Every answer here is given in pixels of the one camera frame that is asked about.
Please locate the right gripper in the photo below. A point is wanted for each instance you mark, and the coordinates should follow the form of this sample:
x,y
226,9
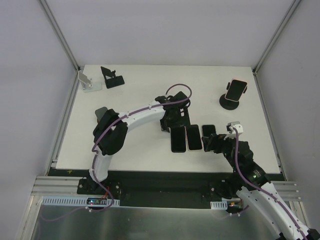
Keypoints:
x,y
213,142

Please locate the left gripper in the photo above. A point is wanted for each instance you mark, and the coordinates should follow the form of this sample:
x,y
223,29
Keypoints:
x,y
182,120

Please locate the white-cased phone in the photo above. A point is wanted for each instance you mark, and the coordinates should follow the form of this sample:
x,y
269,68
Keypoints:
x,y
193,136

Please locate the black phone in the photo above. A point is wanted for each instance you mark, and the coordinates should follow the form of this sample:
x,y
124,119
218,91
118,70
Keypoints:
x,y
178,139

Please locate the black round-base phone mount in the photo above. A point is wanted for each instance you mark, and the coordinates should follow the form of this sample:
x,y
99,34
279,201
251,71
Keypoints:
x,y
227,104

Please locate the pink-cased phone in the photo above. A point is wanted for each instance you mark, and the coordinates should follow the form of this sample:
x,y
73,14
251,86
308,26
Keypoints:
x,y
235,89

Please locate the silver folding phone stand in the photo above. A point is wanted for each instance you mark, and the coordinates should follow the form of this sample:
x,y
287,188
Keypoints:
x,y
87,84

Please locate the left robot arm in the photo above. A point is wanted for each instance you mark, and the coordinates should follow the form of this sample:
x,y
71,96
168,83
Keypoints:
x,y
111,130

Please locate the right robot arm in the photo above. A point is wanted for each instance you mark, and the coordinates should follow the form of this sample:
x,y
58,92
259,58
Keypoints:
x,y
251,184

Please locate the clear-cased phone on table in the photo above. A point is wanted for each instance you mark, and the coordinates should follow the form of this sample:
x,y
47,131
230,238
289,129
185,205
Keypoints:
x,y
208,130

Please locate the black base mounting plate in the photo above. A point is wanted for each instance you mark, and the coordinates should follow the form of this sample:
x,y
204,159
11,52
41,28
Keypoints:
x,y
151,189

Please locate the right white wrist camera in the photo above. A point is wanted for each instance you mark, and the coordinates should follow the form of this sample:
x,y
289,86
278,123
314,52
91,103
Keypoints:
x,y
233,129

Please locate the right white cable duct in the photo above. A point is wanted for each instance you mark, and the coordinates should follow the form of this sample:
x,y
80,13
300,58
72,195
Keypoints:
x,y
219,205

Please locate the white cable duct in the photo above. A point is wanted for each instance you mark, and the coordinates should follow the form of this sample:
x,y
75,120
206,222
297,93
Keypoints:
x,y
219,205
74,201

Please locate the left white cable duct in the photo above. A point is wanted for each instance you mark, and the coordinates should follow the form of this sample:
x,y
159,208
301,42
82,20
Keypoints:
x,y
74,201

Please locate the right aluminium frame post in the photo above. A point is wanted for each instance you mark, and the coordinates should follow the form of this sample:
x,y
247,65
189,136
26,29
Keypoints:
x,y
292,9

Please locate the aluminium frame post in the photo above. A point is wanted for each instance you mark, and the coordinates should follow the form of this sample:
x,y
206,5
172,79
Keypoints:
x,y
292,9
58,33

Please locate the left aluminium frame post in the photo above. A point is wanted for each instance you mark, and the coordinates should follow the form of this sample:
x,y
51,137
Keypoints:
x,y
58,33

